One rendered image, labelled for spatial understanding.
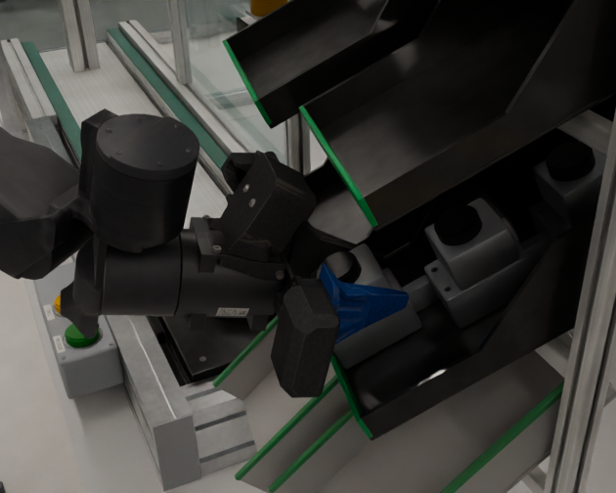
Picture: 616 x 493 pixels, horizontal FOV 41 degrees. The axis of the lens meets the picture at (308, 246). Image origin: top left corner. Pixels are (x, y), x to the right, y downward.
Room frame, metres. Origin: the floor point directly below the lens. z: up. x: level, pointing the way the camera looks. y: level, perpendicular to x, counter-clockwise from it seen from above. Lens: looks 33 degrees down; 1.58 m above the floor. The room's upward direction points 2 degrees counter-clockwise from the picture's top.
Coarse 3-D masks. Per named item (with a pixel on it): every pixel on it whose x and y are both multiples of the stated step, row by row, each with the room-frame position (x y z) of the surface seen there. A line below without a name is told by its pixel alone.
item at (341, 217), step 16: (320, 176) 0.66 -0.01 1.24; (336, 176) 0.66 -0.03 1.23; (320, 192) 0.65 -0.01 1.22; (336, 192) 0.64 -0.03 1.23; (320, 208) 0.63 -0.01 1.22; (336, 208) 0.62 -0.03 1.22; (352, 208) 0.61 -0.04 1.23; (416, 208) 0.54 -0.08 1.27; (320, 224) 0.61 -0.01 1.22; (336, 224) 0.60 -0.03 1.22; (352, 224) 0.59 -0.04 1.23; (368, 224) 0.58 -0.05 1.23; (400, 224) 0.54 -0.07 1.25; (416, 224) 0.54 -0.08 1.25; (352, 240) 0.57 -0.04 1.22; (368, 240) 0.54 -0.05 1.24; (384, 240) 0.54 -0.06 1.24; (400, 240) 0.54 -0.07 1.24
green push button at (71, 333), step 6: (72, 324) 0.79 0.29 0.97; (66, 330) 0.78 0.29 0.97; (72, 330) 0.78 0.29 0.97; (66, 336) 0.77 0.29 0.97; (72, 336) 0.77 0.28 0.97; (78, 336) 0.77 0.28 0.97; (84, 336) 0.77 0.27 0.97; (96, 336) 0.78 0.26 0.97; (72, 342) 0.76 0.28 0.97; (78, 342) 0.76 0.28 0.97; (84, 342) 0.76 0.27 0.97; (90, 342) 0.77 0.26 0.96
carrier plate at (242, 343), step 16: (160, 320) 0.82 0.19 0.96; (176, 320) 0.80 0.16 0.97; (208, 320) 0.80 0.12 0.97; (176, 336) 0.77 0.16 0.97; (192, 336) 0.77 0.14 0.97; (208, 336) 0.76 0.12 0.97; (224, 336) 0.76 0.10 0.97; (240, 336) 0.76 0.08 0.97; (176, 352) 0.76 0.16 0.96; (192, 352) 0.74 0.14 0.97; (208, 352) 0.74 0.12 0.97; (224, 352) 0.73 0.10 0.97; (240, 352) 0.73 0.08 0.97; (192, 368) 0.71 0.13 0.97; (208, 368) 0.71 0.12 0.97; (224, 368) 0.71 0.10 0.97
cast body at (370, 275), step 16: (336, 256) 0.47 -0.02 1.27; (352, 256) 0.47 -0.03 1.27; (368, 256) 0.47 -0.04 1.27; (320, 272) 0.46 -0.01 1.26; (336, 272) 0.46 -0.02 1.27; (352, 272) 0.45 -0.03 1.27; (368, 272) 0.46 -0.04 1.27; (384, 272) 0.49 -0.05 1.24; (400, 288) 0.47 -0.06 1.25; (416, 288) 0.47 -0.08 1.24; (432, 288) 0.48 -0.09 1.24; (416, 304) 0.47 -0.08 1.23; (384, 320) 0.45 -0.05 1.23; (400, 320) 0.45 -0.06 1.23; (416, 320) 0.46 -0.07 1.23; (352, 336) 0.44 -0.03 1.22; (368, 336) 0.45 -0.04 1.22; (384, 336) 0.45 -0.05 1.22; (400, 336) 0.45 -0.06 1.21; (336, 352) 0.44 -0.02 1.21; (352, 352) 0.44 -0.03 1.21; (368, 352) 0.45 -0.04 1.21
